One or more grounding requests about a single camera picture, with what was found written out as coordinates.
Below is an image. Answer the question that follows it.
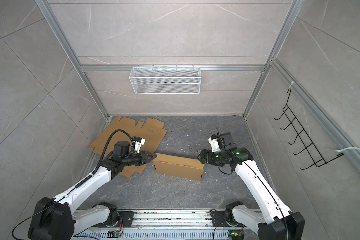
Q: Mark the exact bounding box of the brown cardboard box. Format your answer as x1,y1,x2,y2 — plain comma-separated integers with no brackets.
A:
153,154,204,181

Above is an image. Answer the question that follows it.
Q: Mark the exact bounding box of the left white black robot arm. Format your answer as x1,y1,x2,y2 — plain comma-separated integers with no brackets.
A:
28,139,157,240

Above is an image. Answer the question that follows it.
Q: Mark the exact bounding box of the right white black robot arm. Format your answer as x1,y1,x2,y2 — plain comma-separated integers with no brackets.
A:
198,133,305,240

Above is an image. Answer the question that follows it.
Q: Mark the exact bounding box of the left flat cardboard stack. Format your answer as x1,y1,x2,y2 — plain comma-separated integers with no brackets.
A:
89,116,167,178

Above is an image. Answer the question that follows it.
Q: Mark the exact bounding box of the right small circuit board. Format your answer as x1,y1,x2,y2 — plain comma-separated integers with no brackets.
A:
228,231,244,240

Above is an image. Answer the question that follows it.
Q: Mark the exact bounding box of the small circuit board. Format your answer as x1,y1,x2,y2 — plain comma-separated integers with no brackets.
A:
107,230,123,238
228,231,244,240

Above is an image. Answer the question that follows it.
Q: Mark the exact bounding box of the left small circuit board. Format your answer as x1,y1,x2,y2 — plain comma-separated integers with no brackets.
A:
107,230,123,238

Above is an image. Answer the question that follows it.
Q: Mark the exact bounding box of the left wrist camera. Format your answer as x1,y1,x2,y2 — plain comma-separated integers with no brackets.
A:
133,137,146,154

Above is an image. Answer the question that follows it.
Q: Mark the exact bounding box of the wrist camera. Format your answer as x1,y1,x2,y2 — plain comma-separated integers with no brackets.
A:
133,137,146,154
208,135,221,153

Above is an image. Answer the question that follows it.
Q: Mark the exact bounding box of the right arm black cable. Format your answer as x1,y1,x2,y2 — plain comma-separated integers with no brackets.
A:
211,127,290,240

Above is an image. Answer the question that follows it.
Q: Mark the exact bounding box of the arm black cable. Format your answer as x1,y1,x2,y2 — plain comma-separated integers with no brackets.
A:
11,128,134,240
211,127,290,240

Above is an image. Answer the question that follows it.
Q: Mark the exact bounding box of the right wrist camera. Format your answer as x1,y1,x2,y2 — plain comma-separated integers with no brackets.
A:
208,135,221,153

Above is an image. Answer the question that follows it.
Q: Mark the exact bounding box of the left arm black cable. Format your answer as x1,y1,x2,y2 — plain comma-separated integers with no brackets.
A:
11,128,134,240

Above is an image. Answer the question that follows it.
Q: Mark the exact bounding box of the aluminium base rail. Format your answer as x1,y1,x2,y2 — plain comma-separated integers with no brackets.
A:
46,209,298,231

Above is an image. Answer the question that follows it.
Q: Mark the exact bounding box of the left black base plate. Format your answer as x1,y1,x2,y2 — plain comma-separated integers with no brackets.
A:
94,211,135,228

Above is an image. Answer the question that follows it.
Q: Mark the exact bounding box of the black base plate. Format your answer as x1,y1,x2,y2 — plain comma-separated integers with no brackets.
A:
94,211,135,228
209,209,246,228

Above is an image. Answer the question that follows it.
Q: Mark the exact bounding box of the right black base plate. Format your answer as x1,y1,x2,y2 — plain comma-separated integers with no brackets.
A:
209,209,246,228

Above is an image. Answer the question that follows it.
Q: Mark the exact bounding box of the white wire mesh basket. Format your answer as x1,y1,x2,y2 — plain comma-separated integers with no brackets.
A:
129,67,202,95

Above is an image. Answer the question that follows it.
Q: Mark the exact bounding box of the black wire hook rack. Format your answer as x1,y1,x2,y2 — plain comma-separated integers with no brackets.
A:
274,89,344,171

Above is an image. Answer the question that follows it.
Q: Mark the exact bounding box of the slotted grey cable duct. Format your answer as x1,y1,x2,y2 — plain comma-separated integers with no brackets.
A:
71,229,229,240

